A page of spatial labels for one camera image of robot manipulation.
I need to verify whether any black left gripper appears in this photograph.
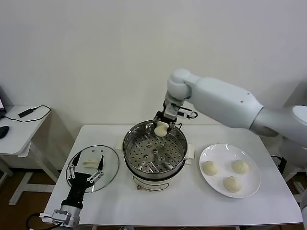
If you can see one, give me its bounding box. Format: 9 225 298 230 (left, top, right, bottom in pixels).
62 151 105 208

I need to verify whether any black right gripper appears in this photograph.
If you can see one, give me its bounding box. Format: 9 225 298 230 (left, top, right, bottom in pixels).
153 105 179 133

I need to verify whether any white steamed baozi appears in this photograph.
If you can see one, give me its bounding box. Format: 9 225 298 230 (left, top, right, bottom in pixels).
202 160 219 176
223 176 243 193
232 159 249 175
154 121 168 137

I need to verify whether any glass lid with white handle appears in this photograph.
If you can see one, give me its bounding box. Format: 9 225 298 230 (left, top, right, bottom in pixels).
65 145 120 194

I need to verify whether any perforated steel steamer basket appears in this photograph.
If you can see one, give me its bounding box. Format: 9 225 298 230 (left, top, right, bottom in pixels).
122 120 188 179

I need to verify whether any white side table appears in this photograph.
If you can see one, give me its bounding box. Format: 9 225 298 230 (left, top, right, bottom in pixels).
0 106 60 207

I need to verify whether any black adapter box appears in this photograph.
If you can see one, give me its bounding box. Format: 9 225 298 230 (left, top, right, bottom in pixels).
18 108 33 118

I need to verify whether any dark laptop screen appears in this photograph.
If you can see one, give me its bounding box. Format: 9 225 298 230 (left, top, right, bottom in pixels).
0 86 7 120

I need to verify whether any white round plate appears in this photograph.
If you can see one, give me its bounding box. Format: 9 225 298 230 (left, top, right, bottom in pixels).
199 143 261 199

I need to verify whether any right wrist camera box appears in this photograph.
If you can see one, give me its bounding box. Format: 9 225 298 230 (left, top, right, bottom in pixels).
178 109 199 120

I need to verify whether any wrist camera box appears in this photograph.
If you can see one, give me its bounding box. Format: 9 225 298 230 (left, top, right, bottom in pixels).
39 208 72 223
178 109 199 120

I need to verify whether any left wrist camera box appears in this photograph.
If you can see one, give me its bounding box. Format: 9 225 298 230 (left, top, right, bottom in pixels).
39 208 72 223

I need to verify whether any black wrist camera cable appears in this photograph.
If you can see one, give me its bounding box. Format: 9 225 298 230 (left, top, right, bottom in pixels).
25 212 60 229

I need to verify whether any thin black desk cable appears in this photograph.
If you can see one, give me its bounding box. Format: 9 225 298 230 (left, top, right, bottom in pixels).
0 104 52 123

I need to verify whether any black cable with adapter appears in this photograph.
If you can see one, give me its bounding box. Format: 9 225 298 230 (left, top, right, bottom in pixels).
271 155 288 173

